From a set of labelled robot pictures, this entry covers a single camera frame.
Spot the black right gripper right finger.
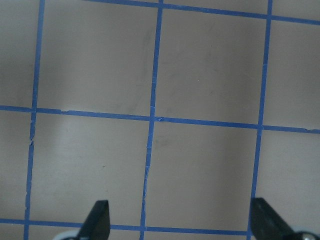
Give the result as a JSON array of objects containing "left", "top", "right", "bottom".
[{"left": 250, "top": 197, "right": 320, "bottom": 240}]

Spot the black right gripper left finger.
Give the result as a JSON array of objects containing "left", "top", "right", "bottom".
[{"left": 56, "top": 199, "right": 111, "bottom": 240}]

